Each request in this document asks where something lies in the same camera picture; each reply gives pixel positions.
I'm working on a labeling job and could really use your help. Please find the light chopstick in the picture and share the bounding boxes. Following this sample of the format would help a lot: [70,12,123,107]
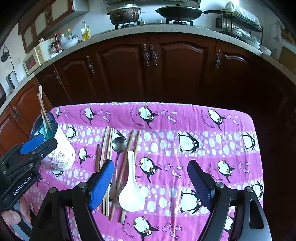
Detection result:
[102,128,114,217]
[96,126,110,211]

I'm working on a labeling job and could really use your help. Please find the reddish brown chopstick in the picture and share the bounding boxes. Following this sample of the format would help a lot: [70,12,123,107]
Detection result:
[109,130,136,221]

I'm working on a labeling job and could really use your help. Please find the dark brown short chopstick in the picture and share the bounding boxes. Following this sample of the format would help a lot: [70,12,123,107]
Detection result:
[95,144,100,172]

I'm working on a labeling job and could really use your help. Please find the white ceramic soup spoon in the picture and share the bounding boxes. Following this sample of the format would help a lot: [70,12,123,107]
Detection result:
[118,151,145,212]

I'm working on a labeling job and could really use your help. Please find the metal spoon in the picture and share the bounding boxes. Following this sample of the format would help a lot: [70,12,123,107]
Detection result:
[109,136,127,200]

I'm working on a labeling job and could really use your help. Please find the teal utensil holder cup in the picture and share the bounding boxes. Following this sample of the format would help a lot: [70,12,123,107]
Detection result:
[30,112,76,171]

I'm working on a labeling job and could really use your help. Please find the lower kitchen cabinets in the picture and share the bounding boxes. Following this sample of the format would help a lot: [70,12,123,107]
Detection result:
[1,32,295,153]

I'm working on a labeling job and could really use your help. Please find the left hand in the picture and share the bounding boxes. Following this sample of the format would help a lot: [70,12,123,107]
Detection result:
[1,197,31,226]

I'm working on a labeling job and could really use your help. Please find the pink penguin table cloth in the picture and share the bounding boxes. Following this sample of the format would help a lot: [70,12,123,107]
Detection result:
[25,102,263,240]

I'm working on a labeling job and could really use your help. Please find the cream microwave oven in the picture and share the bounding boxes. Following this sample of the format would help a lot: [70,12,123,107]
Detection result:
[23,40,51,75]

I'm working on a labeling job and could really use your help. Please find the dark sauce bottle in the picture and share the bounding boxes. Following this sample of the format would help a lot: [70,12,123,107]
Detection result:
[54,33,62,53]

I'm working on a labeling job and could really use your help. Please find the white bowl on counter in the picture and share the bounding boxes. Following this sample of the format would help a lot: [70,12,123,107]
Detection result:
[61,37,79,50]

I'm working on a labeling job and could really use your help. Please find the yellow oil bottle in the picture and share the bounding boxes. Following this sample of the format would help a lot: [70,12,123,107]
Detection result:
[81,21,91,41]

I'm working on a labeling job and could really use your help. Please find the brown cooking pot with lid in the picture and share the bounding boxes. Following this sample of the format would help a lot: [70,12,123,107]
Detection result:
[107,4,141,25]

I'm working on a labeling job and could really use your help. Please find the black dish rack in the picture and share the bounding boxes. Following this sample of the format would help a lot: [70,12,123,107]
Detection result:
[216,12,263,44]

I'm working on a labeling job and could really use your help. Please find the black wok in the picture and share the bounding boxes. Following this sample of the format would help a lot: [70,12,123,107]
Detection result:
[156,4,225,22]

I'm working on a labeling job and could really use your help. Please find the upper wall cabinet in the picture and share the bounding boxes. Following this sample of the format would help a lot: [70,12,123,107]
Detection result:
[18,0,89,53]

